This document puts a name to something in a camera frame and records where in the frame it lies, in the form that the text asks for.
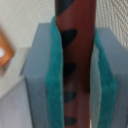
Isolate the brown sausage toy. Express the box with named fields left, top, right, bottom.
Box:
left=55, top=0, right=96, bottom=128

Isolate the orange bread loaf toy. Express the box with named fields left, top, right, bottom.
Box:
left=0, top=30, right=15, bottom=67

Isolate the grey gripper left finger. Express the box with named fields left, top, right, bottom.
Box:
left=23, top=18, right=64, bottom=128

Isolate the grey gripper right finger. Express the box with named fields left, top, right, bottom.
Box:
left=89, top=28, right=128, bottom=128

